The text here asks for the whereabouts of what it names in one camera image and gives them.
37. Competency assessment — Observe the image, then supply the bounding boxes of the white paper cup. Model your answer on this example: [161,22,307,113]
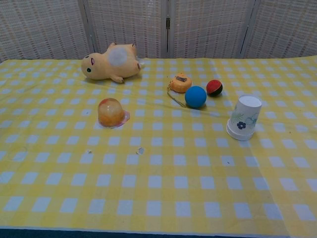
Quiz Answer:
[226,123,254,141]
[227,94,263,137]

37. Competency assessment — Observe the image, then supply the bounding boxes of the blue ball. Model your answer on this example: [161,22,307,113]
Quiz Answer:
[184,85,208,109]

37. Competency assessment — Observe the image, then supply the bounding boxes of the yellow checked tablecloth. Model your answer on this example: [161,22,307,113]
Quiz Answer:
[215,56,317,238]
[0,58,285,238]

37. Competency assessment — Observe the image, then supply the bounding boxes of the small orange-brown bowl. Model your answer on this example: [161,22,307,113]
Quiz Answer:
[96,97,130,128]

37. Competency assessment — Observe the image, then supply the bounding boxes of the orange keychain toy with cord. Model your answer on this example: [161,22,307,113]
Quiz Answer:
[166,71,193,109]

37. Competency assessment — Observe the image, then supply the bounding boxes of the woven folding screen panel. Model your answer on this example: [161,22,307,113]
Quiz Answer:
[84,0,169,60]
[0,0,91,63]
[167,0,261,60]
[241,0,317,60]

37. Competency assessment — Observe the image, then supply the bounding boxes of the yellow plush animal toy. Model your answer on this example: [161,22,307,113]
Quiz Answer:
[81,42,145,84]

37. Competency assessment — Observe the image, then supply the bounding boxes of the red and black ball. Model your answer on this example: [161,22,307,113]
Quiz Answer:
[206,79,223,97]

